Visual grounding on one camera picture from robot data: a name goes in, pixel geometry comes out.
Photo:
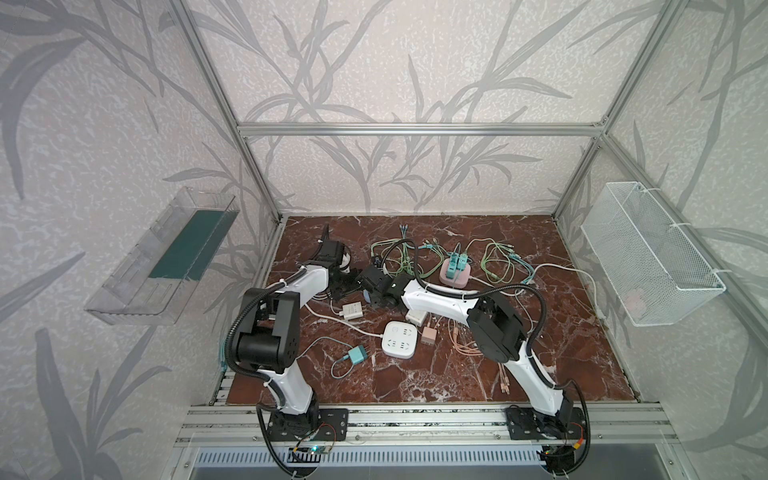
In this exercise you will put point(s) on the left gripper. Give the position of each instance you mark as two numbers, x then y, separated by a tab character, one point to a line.
346	282

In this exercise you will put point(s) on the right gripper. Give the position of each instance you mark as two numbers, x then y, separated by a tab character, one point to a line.
375	280

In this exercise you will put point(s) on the pink usb charger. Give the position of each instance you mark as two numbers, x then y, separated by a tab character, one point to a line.
428	335

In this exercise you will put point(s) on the teal usb charger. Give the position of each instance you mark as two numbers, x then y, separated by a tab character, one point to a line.
357	355

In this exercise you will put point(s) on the white usb charger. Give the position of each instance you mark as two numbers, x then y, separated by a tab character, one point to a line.
416	317

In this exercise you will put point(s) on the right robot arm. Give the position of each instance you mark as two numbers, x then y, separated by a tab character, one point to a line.
495	324

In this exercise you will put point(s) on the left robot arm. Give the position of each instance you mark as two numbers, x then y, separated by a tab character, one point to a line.
263	340

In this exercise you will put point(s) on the clear plastic tray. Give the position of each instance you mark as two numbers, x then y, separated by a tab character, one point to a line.
155	281

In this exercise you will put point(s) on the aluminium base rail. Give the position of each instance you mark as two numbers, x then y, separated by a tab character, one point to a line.
431	424

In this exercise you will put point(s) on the white wire basket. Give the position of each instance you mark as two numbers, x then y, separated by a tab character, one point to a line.
659	276

